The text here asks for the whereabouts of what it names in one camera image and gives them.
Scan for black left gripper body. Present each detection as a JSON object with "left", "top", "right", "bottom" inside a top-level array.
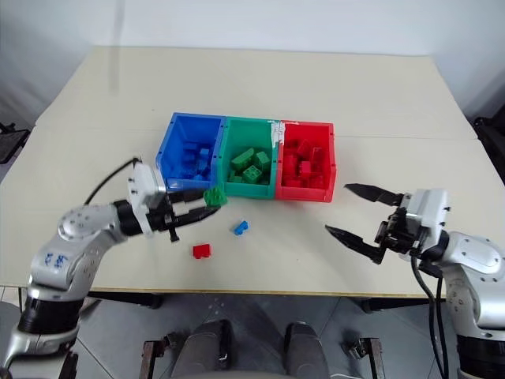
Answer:
[{"left": 148, "top": 190, "right": 189, "bottom": 244}]

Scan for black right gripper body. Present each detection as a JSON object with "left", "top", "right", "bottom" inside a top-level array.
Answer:
[{"left": 373, "top": 204, "right": 427, "bottom": 261}]

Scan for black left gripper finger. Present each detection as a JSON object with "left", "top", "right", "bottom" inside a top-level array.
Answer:
[
  {"left": 176, "top": 190, "right": 209, "bottom": 205},
  {"left": 176, "top": 207, "right": 221, "bottom": 229}
]

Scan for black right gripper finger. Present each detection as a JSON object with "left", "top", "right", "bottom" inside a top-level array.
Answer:
[
  {"left": 324, "top": 223, "right": 387, "bottom": 265},
  {"left": 343, "top": 182, "right": 404, "bottom": 207}
]

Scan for blue plastic storage bin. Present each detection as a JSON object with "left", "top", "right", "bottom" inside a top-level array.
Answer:
[{"left": 155, "top": 111, "right": 226, "bottom": 191}]

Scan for green plastic storage bin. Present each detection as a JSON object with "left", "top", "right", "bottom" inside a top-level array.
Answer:
[{"left": 210, "top": 115, "right": 283, "bottom": 199}]

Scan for green square studded block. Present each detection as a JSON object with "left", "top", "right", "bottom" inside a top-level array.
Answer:
[{"left": 241, "top": 165, "right": 262, "bottom": 184}]

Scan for green arched building block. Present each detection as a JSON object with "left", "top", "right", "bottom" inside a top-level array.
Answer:
[{"left": 230, "top": 147, "right": 256, "bottom": 167}]

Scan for red plastic storage bin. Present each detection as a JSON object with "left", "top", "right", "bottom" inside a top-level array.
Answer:
[{"left": 274, "top": 119, "right": 339, "bottom": 204}]

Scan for black table foot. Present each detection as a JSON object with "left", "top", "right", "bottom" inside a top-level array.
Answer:
[
  {"left": 360, "top": 296, "right": 447, "bottom": 315},
  {"left": 87, "top": 291, "right": 163, "bottom": 311}
]

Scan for white tape strip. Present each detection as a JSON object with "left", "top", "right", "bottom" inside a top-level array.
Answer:
[{"left": 268, "top": 121, "right": 286, "bottom": 149}]

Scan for dark grey rounded shape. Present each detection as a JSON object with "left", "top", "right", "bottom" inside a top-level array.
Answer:
[
  {"left": 171, "top": 318, "right": 234, "bottom": 379},
  {"left": 284, "top": 321, "right": 331, "bottom": 379}
]

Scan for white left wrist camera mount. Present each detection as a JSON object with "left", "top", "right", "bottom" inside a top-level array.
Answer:
[{"left": 126, "top": 163, "right": 168, "bottom": 239}]

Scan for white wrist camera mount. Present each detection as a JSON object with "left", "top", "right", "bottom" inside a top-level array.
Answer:
[
  {"left": 405, "top": 188, "right": 451, "bottom": 238},
  {"left": 126, "top": 163, "right": 168, "bottom": 239}
]

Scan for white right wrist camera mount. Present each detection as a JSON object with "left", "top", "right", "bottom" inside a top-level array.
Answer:
[{"left": 405, "top": 188, "right": 451, "bottom": 238}]

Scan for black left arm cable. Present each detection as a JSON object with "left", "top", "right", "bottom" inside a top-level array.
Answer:
[{"left": 84, "top": 156, "right": 142, "bottom": 205}]

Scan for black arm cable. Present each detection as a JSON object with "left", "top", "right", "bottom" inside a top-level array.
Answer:
[
  {"left": 84, "top": 156, "right": 142, "bottom": 205},
  {"left": 409, "top": 254, "right": 451, "bottom": 379}
]

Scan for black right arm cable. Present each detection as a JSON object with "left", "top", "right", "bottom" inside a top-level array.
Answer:
[{"left": 409, "top": 254, "right": 451, "bottom": 379}]

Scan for rusty metal floor bracket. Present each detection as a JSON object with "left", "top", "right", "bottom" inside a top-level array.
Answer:
[
  {"left": 140, "top": 332, "right": 179, "bottom": 379},
  {"left": 342, "top": 336, "right": 387, "bottom": 379}
]

